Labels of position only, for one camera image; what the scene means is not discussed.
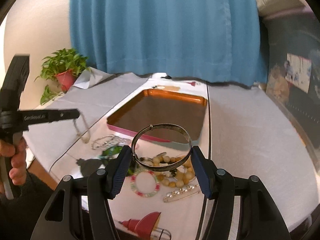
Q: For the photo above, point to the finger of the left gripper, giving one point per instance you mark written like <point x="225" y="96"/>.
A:
<point x="61" y="115"/>

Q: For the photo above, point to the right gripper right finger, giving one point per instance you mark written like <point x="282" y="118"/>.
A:
<point x="205" y="172"/>

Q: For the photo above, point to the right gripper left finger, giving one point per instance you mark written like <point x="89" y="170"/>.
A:
<point x="117" y="170"/>

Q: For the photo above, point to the green black smartwatch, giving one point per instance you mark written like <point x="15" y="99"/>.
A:
<point x="112" y="153"/>

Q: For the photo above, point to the pearl safety pin brooch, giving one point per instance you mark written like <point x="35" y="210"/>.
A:
<point x="181" y="193"/>

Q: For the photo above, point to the person left hand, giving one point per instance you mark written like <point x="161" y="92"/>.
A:
<point x="15" y="159"/>

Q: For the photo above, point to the potted green plant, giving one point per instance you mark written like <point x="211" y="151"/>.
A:
<point x="63" y="67"/>

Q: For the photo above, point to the orange metal tray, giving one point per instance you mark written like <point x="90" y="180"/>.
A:
<point x="153" y="106"/>

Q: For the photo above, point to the clear storage bin purple lid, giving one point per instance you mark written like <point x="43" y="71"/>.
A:
<point x="293" y="79"/>

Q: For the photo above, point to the blue curtain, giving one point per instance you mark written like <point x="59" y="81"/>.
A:
<point x="211" y="40"/>

